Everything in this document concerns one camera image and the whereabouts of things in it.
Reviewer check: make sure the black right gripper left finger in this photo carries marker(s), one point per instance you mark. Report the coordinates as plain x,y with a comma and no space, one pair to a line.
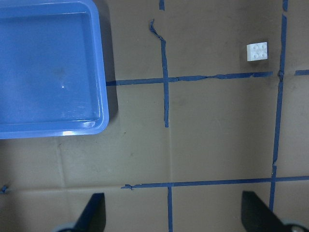
93,217

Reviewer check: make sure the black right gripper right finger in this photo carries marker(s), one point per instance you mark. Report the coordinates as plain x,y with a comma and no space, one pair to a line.
257,217

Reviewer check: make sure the white square building block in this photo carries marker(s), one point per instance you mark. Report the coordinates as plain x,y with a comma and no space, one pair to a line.
257,51

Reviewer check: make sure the blue plastic tray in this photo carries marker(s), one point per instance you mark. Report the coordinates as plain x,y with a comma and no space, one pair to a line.
52,78

